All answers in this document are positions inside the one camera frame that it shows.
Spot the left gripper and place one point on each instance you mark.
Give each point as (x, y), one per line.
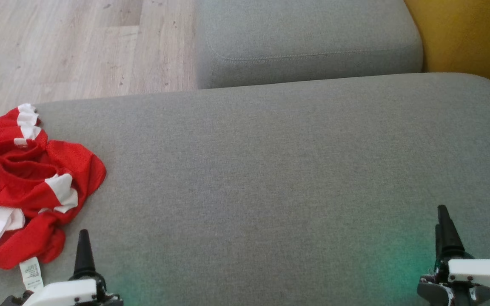
(64, 293)

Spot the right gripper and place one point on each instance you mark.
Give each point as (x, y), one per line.
(479, 272)

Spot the red garment with white band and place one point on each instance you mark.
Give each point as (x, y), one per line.
(79, 165)

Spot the large grey sofa seat cushion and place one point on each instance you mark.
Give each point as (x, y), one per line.
(270, 170)

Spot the small grey sofa cushion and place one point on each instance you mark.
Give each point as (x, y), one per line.
(304, 38)

